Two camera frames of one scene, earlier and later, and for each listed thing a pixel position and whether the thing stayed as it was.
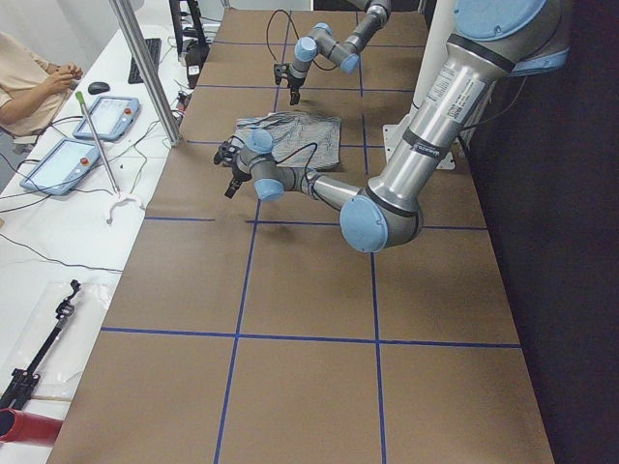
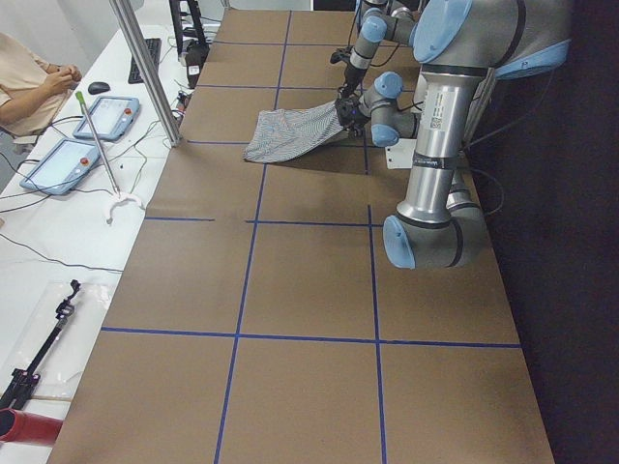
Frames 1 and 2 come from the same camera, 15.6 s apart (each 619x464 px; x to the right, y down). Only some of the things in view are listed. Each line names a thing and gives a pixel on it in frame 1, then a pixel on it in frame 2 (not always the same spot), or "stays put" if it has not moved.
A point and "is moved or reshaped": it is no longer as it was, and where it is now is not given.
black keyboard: (154, 45) stays put
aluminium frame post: (148, 72) stays put
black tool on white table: (23, 379) stays put
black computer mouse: (98, 87) stays put
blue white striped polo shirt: (296, 139) is moved or reshaped
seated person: (33, 92) stays put
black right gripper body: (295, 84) to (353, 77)
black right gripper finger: (295, 96) to (346, 91)
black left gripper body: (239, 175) to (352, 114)
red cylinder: (23, 427) stays put
